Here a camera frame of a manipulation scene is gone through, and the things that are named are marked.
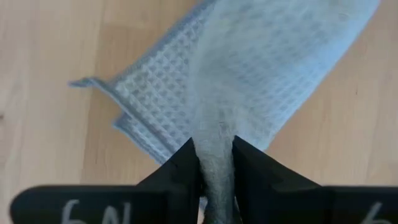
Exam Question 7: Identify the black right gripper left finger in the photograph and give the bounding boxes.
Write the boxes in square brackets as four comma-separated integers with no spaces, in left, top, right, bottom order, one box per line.
[9,138,205,224]

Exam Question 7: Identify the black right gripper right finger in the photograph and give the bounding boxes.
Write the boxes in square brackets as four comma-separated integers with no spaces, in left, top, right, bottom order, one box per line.
[231,135,398,224]

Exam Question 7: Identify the grey waffle microfiber towel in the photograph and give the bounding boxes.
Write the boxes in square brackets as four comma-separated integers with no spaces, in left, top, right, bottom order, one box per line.
[68,0,382,224]

